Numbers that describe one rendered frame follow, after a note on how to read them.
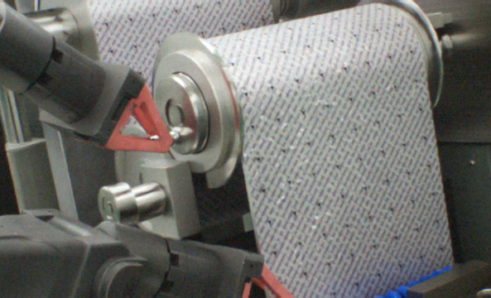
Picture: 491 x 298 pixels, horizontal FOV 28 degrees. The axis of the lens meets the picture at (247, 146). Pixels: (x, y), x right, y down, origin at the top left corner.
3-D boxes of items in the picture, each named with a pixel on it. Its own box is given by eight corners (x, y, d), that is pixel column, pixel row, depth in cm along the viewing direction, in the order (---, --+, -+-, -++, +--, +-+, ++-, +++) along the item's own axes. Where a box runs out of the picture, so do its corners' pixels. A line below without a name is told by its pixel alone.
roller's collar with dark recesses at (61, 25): (12, 74, 111) (0, 17, 110) (60, 64, 114) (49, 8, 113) (35, 72, 106) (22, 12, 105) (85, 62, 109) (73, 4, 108)
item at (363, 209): (276, 358, 91) (242, 163, 88) (453, 279, 104) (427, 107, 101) (280, 359, 91) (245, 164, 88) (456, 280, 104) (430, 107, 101)
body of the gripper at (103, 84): (112, 146, 81) (40, 104, 77) (53, 128, 89) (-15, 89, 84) (147, 77, 82) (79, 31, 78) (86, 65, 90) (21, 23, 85)
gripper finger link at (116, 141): (166, 184, 88) (86, 136, 82) (123, 170, 93) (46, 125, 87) (200, 117, 89) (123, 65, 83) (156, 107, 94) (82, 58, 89)
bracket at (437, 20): (382, 36, 108) (379, 18, 108) (419, 27, 111) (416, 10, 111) (414, 34, 104) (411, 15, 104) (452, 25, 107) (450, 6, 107)
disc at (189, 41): (164, 178, 99) (141, 32, 96) (168, 177, 100) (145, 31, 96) (250, 198, 87) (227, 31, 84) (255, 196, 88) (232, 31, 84)
